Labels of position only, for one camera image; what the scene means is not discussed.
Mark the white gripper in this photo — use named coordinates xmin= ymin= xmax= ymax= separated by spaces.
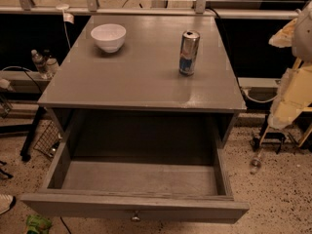
xmin=267 ymin=19 xmax=312 ymax=130

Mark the silver blue redbull can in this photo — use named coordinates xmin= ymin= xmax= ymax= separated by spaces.
xmin=179 ymin=30 xmax=200 ymax=76

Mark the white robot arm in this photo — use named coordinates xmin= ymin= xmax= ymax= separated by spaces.
xmin=267 ymin=2 xmax=312 ymax=129

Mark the grey wooden drawer cabinet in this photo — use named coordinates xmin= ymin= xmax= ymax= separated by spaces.
xmin=39 ymin=15 xmax=245 ymax=146

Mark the open grey top drawer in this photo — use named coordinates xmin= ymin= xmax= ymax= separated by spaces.
xmin=19 ymin=110 xmax=251 ymax=225

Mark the metal drawer knob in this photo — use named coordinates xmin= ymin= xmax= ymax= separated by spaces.
xmin=131 ymin=211 xmax=141 ymax=222

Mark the plastic bottle on floor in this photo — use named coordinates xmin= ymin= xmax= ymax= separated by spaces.
xmin=250 ymin=149 xmax=263 ymax=175

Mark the white ceramic bowl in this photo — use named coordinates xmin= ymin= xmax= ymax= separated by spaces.
xmin=91 ymin=23 xmax=127 ymax=53

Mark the dark capped bottle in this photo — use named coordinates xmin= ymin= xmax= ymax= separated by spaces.
xmin=43 ymin=50 xmax=59 ymax=77

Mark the clear plastic water bottle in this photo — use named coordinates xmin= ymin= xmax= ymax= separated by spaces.
xmin=31 ymin=50 xmax=49 ymax=79

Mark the black table leg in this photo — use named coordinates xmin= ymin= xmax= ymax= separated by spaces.
xmin=20 ymin=106 xmax=45 ymax=162

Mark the green snack bag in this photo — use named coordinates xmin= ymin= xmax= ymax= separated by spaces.
xmin=25 ymin=215 xmax=52 ymax=234

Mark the white shoe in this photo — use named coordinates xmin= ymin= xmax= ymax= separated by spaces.
xmin=0 ymin=194 xmax=16 ymax=215

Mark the yellow wooden frame stand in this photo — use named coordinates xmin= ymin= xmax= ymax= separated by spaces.
xmin=257 ymin=57 xmax=312 ymax=149

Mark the metal railing frame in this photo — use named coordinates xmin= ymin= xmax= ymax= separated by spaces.
xmin=0 ymin=0 xmax=312 ymax=20

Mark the white cable with tag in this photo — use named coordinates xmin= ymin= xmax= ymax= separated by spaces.
xmin=49 ymin=0 xmax=75 ymax=51

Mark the wire mesh basket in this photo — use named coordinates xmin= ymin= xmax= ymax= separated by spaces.
xmin=33 ymin=122 xmax=61 ymax=158

